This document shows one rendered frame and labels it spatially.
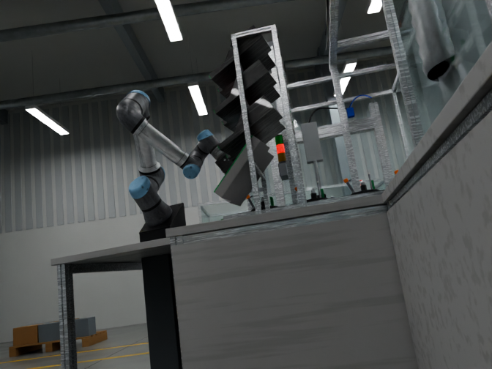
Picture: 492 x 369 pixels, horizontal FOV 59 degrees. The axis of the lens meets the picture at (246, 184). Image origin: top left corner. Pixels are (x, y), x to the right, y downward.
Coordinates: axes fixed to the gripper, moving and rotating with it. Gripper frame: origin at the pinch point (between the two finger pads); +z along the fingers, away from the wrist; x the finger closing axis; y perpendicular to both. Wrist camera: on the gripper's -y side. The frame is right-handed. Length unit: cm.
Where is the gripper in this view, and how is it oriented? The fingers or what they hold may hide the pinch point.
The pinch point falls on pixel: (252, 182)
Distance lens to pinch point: 214.1
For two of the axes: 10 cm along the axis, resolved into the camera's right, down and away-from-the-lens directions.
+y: -7.4, 6.7, -0.3
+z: 6.7, 7.3, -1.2
